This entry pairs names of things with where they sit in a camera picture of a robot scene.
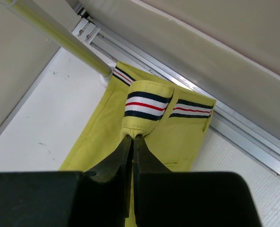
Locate aluminium frame rail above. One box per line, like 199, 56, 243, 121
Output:
73, 3, 280, 178

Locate yellow trousers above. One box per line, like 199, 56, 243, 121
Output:
58, 61, 217, 227

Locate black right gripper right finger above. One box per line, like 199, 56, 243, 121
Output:
133, 135, 172, 217

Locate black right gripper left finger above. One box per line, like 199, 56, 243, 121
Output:
86, 136, 132, 218

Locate white clothes rack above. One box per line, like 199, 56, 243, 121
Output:
0, 0, 114, 86

